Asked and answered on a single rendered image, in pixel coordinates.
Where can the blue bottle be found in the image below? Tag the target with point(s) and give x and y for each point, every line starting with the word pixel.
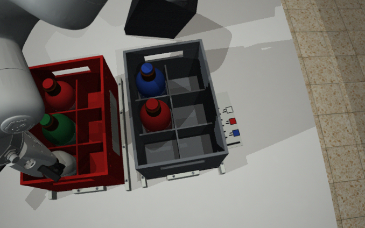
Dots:
pixel 150 81

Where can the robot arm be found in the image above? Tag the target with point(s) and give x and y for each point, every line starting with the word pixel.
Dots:
pixel 21 105

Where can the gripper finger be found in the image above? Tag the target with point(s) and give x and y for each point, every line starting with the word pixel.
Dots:
pixel 54 172

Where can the green bottle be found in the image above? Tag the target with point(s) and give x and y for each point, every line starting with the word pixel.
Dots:
pixel 58 129

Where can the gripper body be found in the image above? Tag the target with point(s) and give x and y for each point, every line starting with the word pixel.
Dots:
pixel 33 154

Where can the red bottle crate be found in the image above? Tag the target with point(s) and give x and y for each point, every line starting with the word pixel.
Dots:
pixel 99 159

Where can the white paper pick list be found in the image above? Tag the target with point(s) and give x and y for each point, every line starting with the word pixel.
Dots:
pixel 231 131

